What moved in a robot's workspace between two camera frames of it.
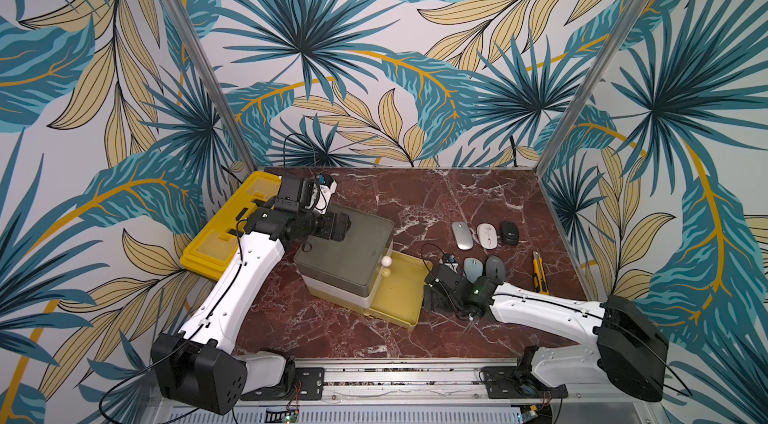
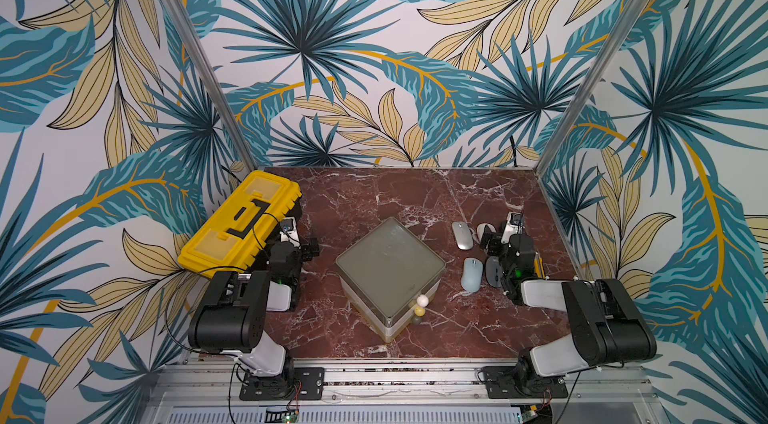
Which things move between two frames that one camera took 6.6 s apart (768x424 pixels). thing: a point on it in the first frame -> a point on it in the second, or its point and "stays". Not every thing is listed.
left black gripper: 328,231 -> 308,253
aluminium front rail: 423,393 stays
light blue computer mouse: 473,268 stays
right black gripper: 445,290 -> 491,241
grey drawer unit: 349,270 -> 384,271
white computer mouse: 487,234 stays
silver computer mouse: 463,235 stays
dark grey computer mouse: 495,268 stays
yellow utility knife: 540,279 stays
